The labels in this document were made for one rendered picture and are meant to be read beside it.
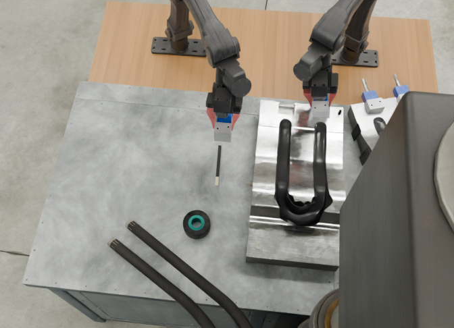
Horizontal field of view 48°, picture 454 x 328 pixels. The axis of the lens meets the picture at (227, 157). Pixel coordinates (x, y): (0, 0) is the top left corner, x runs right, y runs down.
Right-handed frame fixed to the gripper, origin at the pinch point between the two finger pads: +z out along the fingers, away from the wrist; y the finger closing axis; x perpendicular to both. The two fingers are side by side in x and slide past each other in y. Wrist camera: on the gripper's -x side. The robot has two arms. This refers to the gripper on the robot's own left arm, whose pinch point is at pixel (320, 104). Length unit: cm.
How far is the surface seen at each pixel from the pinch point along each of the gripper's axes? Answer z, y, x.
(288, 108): 4.6, -10.0, 3.7
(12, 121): 54, -156, 53
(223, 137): 0.4, -27.3, -15.7
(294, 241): 20.0, -5.7, -37.0
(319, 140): 8.4, 0.2, -6.9
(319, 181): 10.8, 0.8, -22.0
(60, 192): 11, -77, -31
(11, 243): 77, -137, -5
